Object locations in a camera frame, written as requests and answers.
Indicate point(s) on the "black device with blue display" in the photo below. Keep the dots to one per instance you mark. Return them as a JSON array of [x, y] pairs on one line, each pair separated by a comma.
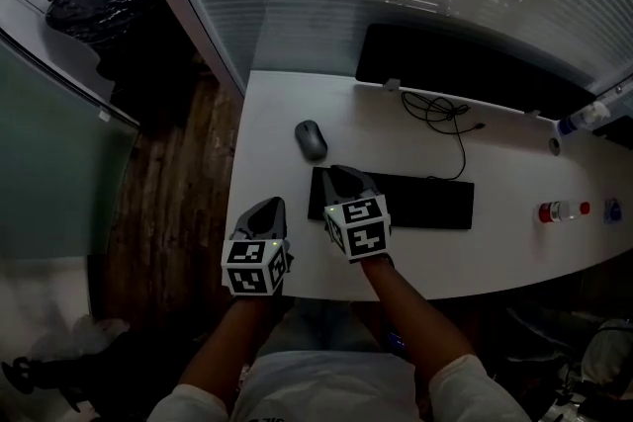
[[395, 341]]

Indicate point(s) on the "black keyboard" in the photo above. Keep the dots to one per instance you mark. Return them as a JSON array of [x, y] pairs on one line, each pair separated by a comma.
[[425, 205]]

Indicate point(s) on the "clear red-capped water bottle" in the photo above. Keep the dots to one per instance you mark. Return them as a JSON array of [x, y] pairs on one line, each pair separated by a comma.
[[564, 211]]

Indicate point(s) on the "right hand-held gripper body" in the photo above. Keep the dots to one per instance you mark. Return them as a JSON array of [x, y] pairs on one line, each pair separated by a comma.
[[361, 232]]

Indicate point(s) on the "white plastic bag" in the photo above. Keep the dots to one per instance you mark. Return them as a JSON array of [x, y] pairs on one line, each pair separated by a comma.
[[99, 331]]

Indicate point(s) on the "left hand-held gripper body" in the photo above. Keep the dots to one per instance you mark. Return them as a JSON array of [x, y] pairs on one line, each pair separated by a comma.
[[252, 262]]

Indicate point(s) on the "person's white shirt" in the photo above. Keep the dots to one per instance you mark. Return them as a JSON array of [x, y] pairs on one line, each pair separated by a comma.
[[321, 385]]

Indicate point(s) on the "white cloth bag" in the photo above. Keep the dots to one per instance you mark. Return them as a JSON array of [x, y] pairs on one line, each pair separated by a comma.
[[608, 351]]

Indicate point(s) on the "wide black desk divider panel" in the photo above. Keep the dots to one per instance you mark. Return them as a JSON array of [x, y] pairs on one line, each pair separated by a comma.
[[445, 59]]

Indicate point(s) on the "person's left forearm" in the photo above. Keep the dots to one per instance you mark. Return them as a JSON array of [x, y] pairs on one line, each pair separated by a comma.
[[222, 346]]

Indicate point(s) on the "grey computer mouse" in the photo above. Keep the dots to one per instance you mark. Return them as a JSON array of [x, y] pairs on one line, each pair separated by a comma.
[[311, 141]]

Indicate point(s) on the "person's right forearm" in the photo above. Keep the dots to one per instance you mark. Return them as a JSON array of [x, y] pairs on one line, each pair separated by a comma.
[[410, 316]]

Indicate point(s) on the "white spray bottle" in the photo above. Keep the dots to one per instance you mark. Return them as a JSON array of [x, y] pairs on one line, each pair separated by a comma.
[[576, 121]]

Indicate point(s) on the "small blue packet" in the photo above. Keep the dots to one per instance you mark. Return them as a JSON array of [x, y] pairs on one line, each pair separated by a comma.
[[613, 211]]

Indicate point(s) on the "narrow black desk divider panel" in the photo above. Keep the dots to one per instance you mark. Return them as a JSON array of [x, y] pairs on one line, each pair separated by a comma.
[[613, 126]]

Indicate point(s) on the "black swivel chair base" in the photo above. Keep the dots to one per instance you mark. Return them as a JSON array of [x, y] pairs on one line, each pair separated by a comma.
[[29, 375]]

